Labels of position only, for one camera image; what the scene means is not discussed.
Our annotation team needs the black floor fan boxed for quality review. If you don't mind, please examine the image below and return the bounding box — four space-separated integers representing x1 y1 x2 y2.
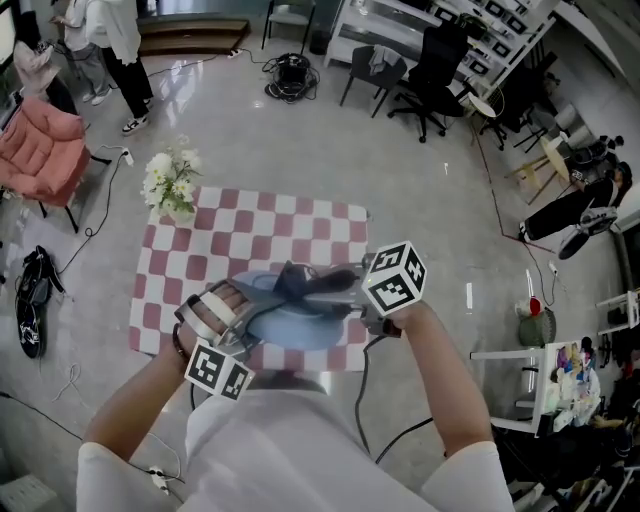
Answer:
557 208 621 261

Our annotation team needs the grey garment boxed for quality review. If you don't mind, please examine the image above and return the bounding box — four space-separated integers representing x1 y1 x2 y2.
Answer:
368 44 401 76

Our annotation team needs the person's left forearm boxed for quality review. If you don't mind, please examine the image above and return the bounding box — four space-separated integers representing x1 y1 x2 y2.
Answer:
82 324 194 464

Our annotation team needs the round white side table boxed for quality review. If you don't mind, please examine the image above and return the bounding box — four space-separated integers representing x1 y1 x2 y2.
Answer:
467 93 499 121

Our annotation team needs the pile of colourful toys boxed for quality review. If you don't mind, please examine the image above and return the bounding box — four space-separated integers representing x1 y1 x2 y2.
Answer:
542 337 604 426

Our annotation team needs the red white checkered tablecloth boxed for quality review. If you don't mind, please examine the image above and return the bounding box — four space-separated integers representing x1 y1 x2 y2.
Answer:
128 186 372 374

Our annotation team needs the person's right forearm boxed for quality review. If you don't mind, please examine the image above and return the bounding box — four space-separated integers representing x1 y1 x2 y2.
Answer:
399 299 494 459

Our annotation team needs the row of black white devices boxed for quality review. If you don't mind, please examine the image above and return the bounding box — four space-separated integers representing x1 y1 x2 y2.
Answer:
429 0 541 76

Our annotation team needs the grey green chair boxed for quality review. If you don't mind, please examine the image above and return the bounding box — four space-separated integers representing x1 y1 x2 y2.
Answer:
261 0 317 56

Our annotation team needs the black office chair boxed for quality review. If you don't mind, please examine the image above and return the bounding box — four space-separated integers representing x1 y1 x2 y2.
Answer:
387 22 479 145

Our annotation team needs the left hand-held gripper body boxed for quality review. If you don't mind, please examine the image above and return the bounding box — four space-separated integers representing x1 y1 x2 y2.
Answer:
173 279 262 401

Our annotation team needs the white looped cable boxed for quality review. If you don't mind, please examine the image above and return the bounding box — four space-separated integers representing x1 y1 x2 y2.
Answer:
52 362 84 404

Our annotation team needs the black backpack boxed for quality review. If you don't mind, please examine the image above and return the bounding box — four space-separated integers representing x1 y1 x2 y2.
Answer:
14 244 66 360

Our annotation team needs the long black floor cable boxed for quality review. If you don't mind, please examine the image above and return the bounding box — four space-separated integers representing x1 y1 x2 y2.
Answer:
0 389 84 442

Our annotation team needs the green woven basket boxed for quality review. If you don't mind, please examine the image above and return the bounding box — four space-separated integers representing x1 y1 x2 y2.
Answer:
518 308 557 349

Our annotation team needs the dark wooden platform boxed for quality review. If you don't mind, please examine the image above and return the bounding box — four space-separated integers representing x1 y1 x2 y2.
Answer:
137 17 251 57

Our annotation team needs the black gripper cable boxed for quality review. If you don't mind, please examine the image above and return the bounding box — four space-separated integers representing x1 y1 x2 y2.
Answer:
354 335 434 464

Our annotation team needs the black box with coiled cables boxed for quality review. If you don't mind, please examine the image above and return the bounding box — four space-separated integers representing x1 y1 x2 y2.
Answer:
262 52 321 105

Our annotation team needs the white shelf unit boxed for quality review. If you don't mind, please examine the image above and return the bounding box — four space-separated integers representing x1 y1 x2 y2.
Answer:
323 0 556 101

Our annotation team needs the thin black power cable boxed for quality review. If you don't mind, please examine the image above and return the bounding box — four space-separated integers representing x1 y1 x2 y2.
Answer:
57 149 129 275

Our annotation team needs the round wooden table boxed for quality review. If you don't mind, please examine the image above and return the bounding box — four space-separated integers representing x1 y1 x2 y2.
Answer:
504 135 571 206

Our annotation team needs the white cup with red inside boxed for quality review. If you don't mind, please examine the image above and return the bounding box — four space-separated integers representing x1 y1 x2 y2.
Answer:
514 295 544 319

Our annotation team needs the black framed window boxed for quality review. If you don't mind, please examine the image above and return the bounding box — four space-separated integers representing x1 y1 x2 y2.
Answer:
0 4 16 66

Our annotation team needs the white drawer unit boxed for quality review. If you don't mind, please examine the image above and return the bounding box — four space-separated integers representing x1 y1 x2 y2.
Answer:
0 474 59 512

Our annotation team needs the dark blue cloth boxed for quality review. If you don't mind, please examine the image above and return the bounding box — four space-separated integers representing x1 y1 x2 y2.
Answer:
272 259 362 304

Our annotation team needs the person's white shirt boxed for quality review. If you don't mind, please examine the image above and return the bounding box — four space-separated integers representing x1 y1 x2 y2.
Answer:
74 389 516 512

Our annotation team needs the white flower bouquet in vase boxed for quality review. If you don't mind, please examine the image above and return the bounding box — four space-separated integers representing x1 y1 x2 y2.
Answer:
141 147 204 224

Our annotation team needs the person's left hand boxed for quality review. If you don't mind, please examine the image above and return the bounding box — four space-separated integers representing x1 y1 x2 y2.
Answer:
209 282 250 327

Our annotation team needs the big blue plate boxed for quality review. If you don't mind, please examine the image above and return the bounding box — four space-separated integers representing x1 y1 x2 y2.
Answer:
232 269 351 351

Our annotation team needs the pink cushioned armchair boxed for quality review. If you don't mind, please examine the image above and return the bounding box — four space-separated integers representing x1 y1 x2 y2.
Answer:
0 96 112 234

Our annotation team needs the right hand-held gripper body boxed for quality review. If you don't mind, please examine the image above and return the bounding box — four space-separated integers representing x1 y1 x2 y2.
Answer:
358 241 427 339

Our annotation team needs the dark grey chair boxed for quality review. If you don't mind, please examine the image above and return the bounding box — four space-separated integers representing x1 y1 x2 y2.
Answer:
339 44 409 119

